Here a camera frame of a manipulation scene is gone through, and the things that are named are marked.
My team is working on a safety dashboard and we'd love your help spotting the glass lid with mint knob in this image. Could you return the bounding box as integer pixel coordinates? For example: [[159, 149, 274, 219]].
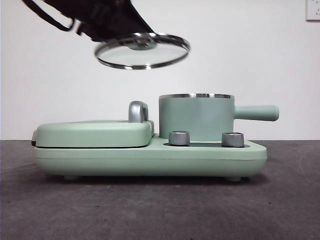
[[94, 32, 191, 71]]

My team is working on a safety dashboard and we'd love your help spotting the mint green steamer pot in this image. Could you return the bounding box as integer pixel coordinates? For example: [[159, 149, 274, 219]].
[[158, 92, 280, 141]]

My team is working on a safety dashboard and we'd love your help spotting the silver control knob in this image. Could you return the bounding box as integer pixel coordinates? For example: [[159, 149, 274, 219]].
[[168, 130, 191, 146], [221, 131, 245, 148]]

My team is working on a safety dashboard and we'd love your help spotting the mint green breakfast machine base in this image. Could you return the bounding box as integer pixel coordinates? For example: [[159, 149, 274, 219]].
[[33, 132, 268, 182]]

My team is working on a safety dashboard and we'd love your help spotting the black cable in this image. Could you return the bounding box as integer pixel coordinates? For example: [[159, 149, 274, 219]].
[[21, 0, 76, 33]]

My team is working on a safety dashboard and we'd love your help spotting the chrome cover handle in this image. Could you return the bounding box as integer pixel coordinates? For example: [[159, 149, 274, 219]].
[[128, 100, 150, 124]]

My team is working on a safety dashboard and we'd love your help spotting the white wall outlet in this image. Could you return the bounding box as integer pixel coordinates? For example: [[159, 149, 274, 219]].
[[306, 0, 320, 22]]

